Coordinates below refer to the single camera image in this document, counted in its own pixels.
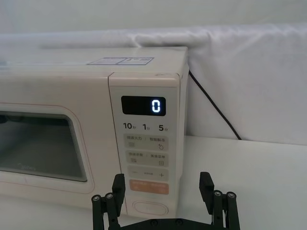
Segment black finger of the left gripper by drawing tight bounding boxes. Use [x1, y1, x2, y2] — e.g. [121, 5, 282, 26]
[91, 173, 127, 230]

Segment white curtain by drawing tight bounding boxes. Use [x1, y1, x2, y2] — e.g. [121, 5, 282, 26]
[0, 0, 307, 35]

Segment oven control panel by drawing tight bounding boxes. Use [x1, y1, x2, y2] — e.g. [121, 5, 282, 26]
[108, 72, 181, 216]

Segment thin black power cable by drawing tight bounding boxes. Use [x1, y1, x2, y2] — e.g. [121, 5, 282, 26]
[188, 69, 242, 140]

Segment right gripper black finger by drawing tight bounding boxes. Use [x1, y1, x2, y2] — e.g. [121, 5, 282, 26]
[199, 171, 241, 230]

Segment cream microwave oven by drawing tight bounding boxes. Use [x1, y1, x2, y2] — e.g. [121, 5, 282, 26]
[0, 45, 190, 216]

